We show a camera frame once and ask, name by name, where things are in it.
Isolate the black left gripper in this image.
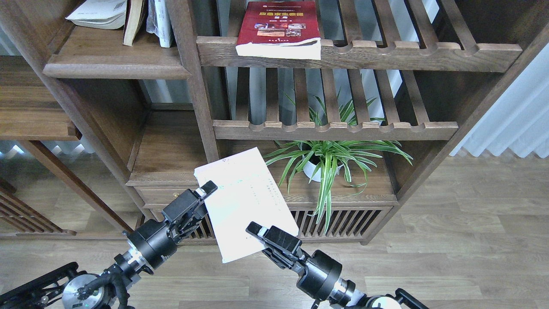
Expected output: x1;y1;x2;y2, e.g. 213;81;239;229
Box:
128;181;218;270

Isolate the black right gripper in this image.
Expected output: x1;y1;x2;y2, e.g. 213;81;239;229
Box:
245;221;342;301

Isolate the white lavender book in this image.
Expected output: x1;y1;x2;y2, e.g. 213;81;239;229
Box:
194;148;299;264

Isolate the yellow green book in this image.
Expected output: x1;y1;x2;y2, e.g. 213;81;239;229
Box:
66;0;127;30

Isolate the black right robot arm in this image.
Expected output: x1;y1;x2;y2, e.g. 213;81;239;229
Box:
246;221;427;309

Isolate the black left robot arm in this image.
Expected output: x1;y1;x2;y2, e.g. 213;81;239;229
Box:
1;181;217;309

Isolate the white plant pot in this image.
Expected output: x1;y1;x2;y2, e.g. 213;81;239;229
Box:
303;156;343;182

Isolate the green spider plant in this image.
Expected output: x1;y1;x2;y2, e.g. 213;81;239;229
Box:
264;88;413;235

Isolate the dark wooden bookshelf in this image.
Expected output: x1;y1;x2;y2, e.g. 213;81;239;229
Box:
1;0;548;244

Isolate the red cover book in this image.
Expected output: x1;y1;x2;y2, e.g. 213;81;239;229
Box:
235;1;321;60

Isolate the tan upright book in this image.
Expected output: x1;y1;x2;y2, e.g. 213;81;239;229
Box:
122;0;148;46

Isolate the white curtain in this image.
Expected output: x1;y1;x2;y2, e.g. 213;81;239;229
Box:
450;46;549;158

